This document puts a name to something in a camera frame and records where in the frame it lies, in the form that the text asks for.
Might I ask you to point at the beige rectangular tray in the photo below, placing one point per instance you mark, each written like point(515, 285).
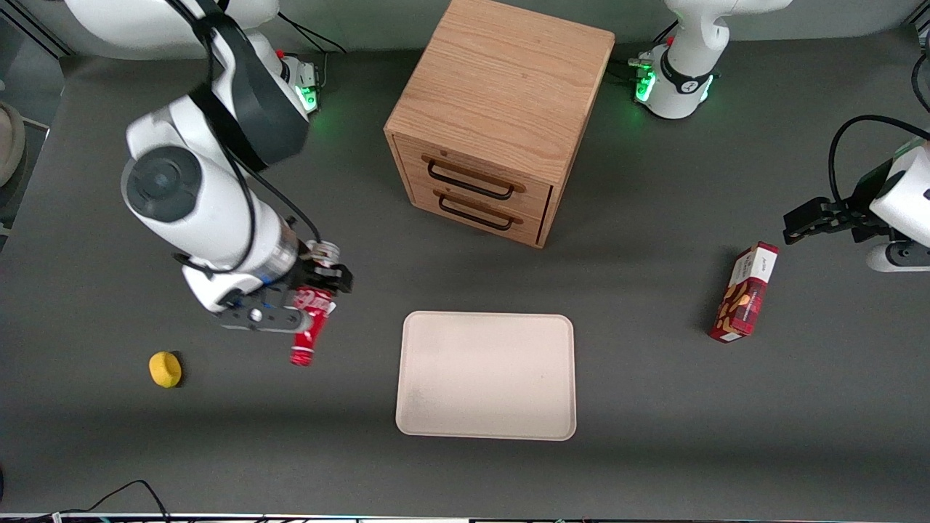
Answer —
point(487, 378)

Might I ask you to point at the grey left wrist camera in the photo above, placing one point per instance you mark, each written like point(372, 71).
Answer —
point(897, 258)

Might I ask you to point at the red snack box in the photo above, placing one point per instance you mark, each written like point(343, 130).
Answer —
point(745, 298)

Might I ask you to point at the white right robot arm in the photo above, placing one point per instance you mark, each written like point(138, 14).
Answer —
point(211, 203)

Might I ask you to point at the yellow lemon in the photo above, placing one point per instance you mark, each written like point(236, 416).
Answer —
point(165, 369)

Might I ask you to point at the wooden drawer front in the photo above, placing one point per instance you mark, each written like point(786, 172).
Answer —
point(538, 195)
point(425, 197)

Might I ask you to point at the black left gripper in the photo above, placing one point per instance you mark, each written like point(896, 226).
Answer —
point(848, 216)

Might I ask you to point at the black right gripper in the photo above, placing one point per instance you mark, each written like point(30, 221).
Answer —
point(314, 276)

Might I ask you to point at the aluminium frame profile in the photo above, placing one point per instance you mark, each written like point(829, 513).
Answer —
point(33, 29)

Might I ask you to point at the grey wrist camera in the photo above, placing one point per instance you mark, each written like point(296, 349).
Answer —
point(261, 318)
point(897, 258)

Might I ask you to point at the wooden drawer cabinet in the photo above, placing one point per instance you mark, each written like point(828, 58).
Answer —
point(508, 80)

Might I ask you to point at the round beige object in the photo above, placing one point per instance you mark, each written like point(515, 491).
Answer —
point(9, 145)

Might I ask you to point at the red coke bottle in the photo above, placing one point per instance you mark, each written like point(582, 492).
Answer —
point(309, 341)

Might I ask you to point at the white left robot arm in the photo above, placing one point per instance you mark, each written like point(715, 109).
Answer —
point(683, 73)

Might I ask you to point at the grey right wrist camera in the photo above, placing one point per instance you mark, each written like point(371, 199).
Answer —
point(261, 318)

